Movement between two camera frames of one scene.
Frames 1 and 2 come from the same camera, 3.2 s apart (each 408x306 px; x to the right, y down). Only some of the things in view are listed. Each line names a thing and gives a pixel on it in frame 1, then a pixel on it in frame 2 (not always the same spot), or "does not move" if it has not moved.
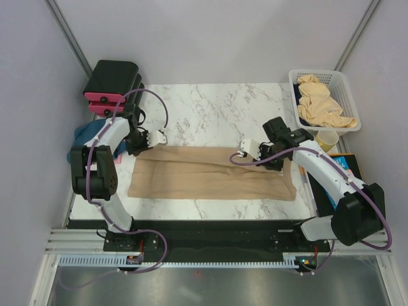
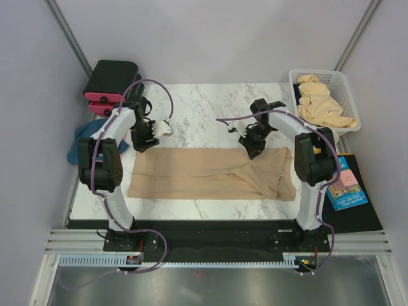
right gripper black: x=276 y=167 to x=253 y=149
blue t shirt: x=85 y=131 does not move
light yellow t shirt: x=317 y=107 does not move
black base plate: x=258 y=241 does not move
